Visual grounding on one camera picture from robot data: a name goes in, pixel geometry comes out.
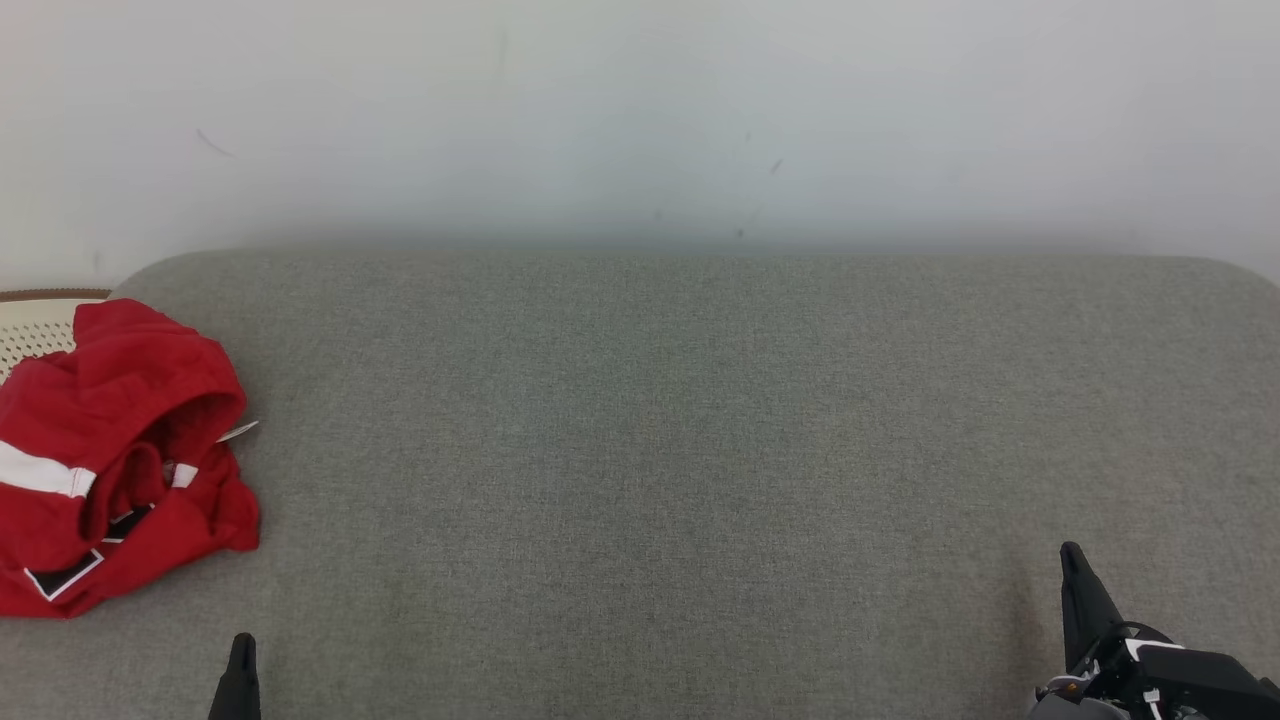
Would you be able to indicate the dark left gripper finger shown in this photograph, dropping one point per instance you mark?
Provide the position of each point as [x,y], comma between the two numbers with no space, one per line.
[240,690]

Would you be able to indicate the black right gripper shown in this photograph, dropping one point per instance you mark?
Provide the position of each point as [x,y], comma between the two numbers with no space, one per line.
[1105,685]

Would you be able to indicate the red number 23 jersey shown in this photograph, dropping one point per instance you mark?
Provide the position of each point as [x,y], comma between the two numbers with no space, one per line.
[205,520]

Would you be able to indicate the red white-striped shorts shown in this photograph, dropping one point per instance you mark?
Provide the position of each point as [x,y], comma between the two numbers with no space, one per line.
[130,360]

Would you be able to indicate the cream perforated laundry basket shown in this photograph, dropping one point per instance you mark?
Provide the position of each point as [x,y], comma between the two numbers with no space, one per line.
[35,325]

